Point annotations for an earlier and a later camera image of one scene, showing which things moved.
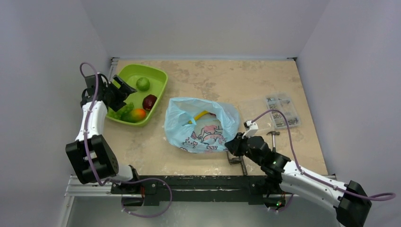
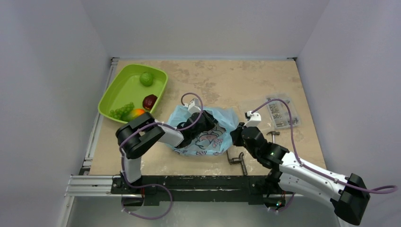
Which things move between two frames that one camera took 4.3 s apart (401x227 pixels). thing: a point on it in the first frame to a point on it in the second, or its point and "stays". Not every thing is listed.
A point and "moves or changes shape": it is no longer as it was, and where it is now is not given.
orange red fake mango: [136, 115] stays
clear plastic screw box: [283, 103] stays
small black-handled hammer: [274, 133] stays
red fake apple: [148, 101] stays
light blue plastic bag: [196, 126] moves or changes shape
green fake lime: [143, 83] to [146, 79]
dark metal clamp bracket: [238, 160] stays
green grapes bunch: [123, 113] stays
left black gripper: [122, 92] to [211, 121]
